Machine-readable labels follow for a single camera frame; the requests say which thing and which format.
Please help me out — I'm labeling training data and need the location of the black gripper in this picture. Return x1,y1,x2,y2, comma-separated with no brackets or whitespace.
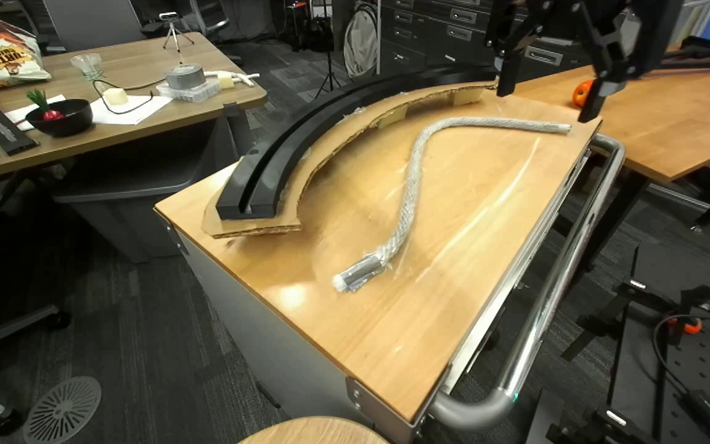
486,0,683,123

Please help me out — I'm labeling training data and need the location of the white braided rope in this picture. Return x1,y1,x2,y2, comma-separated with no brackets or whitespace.
329,113,573,297

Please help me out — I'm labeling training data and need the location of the curved black board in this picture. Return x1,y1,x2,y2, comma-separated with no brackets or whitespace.
213,65,496,221

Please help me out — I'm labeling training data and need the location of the orange ball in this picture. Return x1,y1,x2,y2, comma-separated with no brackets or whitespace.
572,79,594,110

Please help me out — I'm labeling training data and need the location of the grey drawer cabinet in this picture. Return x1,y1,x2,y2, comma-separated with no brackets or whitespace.
376,0,586,81

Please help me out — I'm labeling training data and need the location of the wooden desk right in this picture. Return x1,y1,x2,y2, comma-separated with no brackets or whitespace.
501,44,710,186

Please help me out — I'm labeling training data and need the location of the wooden desk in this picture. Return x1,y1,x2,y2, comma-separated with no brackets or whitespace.
0,31,268,192
501,44,710,186

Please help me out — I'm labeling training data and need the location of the black stand with orange clamp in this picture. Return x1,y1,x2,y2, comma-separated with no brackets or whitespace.
546,279,710,444

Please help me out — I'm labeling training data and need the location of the grey cart cabinet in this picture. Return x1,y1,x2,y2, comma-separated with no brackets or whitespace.
152,205,456,444

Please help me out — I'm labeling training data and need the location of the grey round device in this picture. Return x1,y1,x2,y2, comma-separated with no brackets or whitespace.
163,65,204,100

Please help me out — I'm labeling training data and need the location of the round wooden stool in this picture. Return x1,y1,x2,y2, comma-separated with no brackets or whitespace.
239,418,388,444

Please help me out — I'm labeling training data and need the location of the wooden desk left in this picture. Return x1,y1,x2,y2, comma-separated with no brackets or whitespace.
0,31,268,192

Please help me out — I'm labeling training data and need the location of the black bowl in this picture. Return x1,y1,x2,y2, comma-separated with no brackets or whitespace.
26,100,91,138

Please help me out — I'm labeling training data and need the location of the chips bag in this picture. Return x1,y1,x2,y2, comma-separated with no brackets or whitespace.
0,20,50,87

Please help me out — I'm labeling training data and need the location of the white floor fan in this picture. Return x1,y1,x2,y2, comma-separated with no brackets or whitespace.
21,375,103,444

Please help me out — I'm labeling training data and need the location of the chrome cart handle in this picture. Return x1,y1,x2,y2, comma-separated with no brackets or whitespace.
428,133,625,433

